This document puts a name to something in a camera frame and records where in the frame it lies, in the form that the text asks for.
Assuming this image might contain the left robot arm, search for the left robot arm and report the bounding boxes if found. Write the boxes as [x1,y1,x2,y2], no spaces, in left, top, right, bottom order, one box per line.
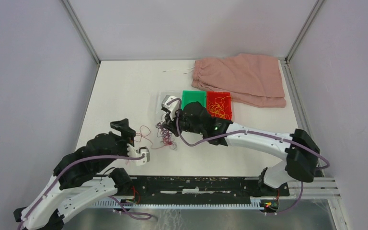
[13,118,136,230]

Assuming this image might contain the white drawstring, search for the white drawstring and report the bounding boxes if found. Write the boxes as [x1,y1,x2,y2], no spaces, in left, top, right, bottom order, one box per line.
[162,67,195,75]

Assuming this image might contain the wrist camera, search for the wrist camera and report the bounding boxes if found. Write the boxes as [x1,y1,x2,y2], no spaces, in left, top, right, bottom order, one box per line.
[131,147,150,166]
[161,95,182,120]

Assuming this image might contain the white slotted cable duct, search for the white slotted cable duct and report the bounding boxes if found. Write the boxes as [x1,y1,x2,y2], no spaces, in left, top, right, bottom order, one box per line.
[89,198,264,210]

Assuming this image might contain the red plastic bin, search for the red plastic bin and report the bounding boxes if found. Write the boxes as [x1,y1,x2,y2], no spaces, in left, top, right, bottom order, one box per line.
[207,91,232,120]

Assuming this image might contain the red wire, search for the red wire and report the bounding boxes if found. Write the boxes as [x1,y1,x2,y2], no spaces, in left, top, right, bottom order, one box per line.
[125,125,166,166]

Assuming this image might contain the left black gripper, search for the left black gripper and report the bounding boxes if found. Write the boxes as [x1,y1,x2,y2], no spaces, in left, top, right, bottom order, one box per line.
[96,117,138,172]

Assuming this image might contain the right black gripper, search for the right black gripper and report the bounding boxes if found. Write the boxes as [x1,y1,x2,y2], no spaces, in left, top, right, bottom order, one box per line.
[162,106,204,138]

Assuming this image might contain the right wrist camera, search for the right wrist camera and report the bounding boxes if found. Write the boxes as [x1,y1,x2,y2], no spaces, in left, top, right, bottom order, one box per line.
[161,95,182,120]

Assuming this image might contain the green plastic bin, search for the green plastic bin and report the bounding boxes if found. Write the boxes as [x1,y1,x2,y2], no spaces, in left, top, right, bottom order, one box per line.
[181,91,207,109]

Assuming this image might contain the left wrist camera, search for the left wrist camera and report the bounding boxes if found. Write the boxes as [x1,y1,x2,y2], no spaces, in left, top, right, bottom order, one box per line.
[131,147,150,166]

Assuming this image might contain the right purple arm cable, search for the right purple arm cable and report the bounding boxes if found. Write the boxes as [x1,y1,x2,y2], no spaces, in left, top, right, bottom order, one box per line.
[168,98,331,216]

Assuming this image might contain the pink cloth shorts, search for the pink cloth shorts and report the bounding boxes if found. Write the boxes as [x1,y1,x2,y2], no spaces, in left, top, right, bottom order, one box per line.
[192,53,287,108]

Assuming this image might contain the yellow wires in red bin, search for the yellow wires in red bin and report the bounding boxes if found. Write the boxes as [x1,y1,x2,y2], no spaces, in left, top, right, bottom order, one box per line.
[207,96,232,121]

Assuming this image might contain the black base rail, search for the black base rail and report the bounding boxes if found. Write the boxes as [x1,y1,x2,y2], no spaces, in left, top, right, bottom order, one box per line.
[116,175,290,205]

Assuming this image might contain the clear plastic bin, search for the clear plastic bin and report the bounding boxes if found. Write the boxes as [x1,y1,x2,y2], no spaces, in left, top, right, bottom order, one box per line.
[150,91,182,121]

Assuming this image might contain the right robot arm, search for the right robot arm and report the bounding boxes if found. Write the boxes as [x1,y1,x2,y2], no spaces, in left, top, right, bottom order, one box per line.
[161,98,320,196]

